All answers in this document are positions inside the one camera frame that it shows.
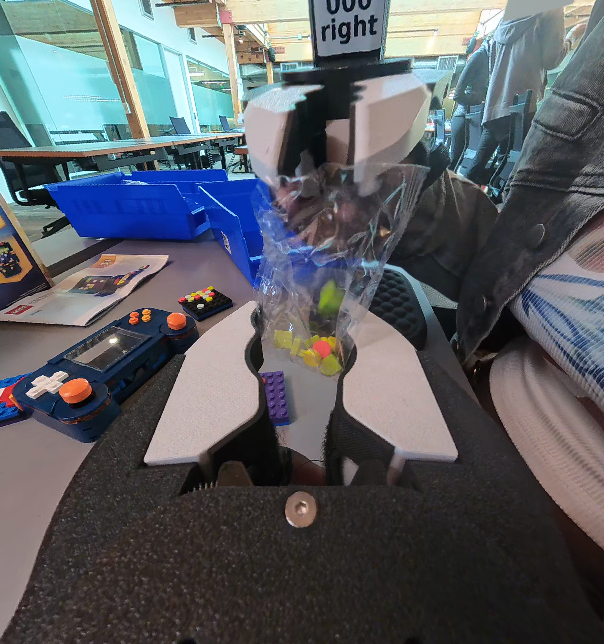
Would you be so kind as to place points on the small clear plastic bag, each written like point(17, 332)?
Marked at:
point(282, 281)

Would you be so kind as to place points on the toy set box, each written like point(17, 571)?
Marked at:
point(5, 246)

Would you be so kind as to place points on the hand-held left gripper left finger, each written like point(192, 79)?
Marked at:
point(206, 392)

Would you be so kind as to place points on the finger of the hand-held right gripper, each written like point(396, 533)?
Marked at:
point(392, 115)
point(264, 131)

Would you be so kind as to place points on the purple brick plate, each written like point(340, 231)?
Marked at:
point(276, 397)

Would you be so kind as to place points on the instruction booklet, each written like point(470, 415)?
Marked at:
point(80, 294)

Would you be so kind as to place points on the blue plastic bin with label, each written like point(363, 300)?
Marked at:
point(226, 221)

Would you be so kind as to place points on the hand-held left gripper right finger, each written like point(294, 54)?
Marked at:
point(397, 402)

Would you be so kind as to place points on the person's torso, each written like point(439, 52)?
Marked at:
point(574, 226)

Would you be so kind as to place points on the black armrest pad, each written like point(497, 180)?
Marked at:
point(397, 307)

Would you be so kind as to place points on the black brick plate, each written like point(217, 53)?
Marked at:
point(205, 304)

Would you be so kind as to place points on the lime green brick piece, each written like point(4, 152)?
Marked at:
point(330, 298)

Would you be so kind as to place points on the person's right forearm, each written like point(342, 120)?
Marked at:
point(448, 226)

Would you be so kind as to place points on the navy brick game console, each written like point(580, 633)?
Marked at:
point(100, 362)

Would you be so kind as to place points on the long wooden office desk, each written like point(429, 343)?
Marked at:
point(95, 146)

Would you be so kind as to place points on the person's right hand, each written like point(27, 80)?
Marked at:
point(307, 206)

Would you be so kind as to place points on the black office chair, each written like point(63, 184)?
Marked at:
point(10, 141)

